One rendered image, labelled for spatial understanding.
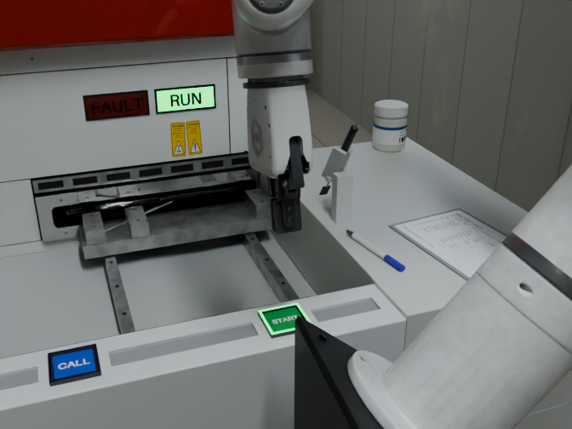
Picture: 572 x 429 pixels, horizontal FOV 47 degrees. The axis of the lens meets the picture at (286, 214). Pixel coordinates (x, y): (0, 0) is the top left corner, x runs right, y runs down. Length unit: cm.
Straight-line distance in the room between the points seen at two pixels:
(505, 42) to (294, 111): 256
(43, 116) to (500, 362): 94
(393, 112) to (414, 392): 85
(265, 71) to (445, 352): 34
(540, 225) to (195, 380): 43
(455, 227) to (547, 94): 194
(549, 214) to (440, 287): 35
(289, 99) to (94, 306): 61
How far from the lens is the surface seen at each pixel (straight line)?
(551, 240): 62
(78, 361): 83
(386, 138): 141
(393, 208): 116
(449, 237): 107
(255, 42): 72
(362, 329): 85
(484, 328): 61
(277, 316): 86
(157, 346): 84
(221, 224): 129
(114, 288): 117
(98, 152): 132
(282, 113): 71
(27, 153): 131
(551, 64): 298
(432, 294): 93
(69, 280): 128
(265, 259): 122
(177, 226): 129
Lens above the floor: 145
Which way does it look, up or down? 26 degrees down
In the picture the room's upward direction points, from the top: straight up
